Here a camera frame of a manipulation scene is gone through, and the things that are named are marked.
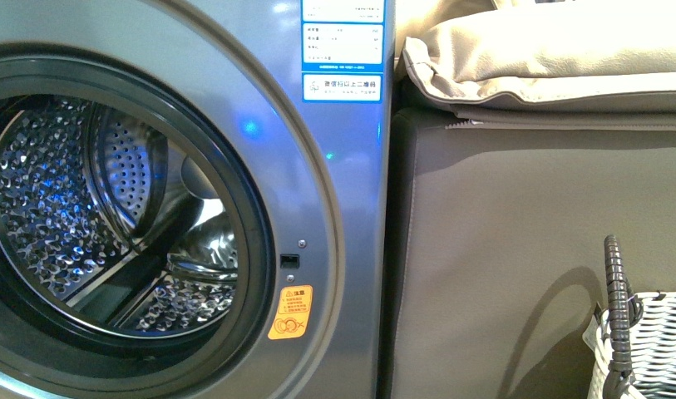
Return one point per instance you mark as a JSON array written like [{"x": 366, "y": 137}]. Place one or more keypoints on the grey front-load washing machine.
[{"x": 303, "y": 183}]

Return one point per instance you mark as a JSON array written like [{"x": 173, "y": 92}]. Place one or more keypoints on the orange warning sticker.
[{"x": 293, "y": 312}]

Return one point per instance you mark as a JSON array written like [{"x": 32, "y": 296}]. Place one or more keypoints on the blue white energy label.
[{"x": 343, "y": 45}]

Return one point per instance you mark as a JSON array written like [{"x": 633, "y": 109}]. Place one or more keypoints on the steel perforated washer drum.
[{"x": 111, "y": 223}]

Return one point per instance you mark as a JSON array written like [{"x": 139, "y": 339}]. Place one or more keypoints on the beige sofa cushion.
[{"x": 572, "y": 65}]

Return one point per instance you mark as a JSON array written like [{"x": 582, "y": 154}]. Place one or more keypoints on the white woven laundry basket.
[{"x": 653, "y": 345}]

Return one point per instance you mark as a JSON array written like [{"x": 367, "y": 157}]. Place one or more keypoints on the dark grey basket handle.
[{"x": 624, "y": 311}]

